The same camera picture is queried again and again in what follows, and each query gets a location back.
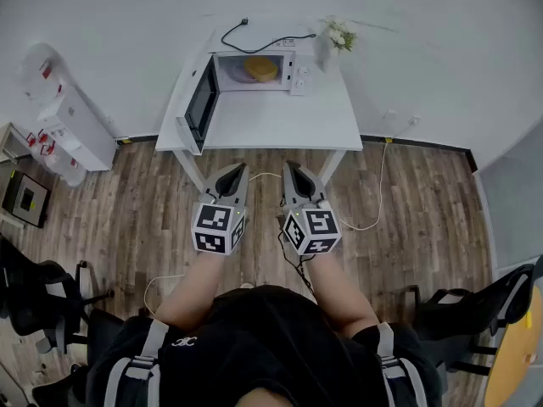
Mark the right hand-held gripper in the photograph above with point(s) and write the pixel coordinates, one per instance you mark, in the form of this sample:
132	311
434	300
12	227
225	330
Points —
318	227

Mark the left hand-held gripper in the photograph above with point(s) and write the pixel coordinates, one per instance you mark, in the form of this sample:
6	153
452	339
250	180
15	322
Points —
212	227

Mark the white microwave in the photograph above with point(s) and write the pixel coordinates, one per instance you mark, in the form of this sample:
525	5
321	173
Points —
199	104

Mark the person's left forearm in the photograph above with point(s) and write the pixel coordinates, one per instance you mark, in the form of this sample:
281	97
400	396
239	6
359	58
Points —
191	286

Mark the person's right forearm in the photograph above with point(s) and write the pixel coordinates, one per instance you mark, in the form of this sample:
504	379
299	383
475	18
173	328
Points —
339	291

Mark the white table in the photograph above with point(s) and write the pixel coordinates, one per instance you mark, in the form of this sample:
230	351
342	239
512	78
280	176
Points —
275	117

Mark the glass turntable plate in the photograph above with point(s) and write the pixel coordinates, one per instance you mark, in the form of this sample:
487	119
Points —
236	75

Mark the clear glass vase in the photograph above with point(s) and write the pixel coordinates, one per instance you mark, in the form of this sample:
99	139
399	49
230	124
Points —
323	53

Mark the white flower bouquet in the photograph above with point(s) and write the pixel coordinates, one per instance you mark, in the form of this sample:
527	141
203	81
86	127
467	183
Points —
339	36

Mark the person's black shirt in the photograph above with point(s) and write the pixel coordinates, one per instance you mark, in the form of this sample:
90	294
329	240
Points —
263	341

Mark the clear plastic bag red label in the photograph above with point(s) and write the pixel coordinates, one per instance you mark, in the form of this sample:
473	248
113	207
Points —
59	163
40	70

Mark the black box device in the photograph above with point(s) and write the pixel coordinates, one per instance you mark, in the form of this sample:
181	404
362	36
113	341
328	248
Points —
27	197

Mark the person's leg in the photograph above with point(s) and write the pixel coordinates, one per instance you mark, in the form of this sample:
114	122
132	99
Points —
267	399

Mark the black office chair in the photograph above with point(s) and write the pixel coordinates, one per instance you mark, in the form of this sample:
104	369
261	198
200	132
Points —
488	308
38	299

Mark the beige cabinet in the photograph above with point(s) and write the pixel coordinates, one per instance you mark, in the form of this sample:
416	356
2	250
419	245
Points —
10	142

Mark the yellow round table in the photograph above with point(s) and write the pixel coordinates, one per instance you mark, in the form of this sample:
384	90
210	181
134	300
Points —
517	363

